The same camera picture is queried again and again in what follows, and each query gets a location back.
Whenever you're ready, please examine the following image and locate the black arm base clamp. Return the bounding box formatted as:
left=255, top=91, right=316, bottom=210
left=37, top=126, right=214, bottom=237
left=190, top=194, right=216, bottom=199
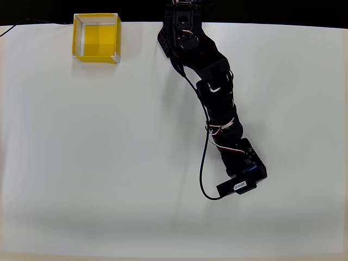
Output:
left=157, top=25, right=177, bottom=59

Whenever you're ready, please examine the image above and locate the yellow open cardboard box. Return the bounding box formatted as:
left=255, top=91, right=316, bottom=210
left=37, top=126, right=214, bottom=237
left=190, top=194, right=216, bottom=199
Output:
left=71, top=13, right=122, bottom=65

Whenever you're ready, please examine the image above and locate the white red servo wire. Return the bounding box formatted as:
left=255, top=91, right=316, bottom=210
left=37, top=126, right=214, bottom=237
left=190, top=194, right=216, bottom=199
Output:
left=204, top=119, right=237, bottom=136
left=216, top=143, right=246, bottom=156

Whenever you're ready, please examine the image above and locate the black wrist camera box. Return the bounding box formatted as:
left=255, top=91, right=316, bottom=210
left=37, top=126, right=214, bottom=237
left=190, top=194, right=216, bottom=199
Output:
left=216, top=178, right=258, bottom=197

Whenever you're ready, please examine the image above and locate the black camera cable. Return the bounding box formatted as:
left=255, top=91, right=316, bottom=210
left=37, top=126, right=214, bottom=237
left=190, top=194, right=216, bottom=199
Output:
left=170, top=53, right=222, bottom=201

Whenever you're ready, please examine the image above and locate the thin black cable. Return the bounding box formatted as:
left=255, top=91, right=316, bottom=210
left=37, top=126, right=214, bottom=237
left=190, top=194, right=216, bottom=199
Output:
left=0, top=17, right=74, bottom=38

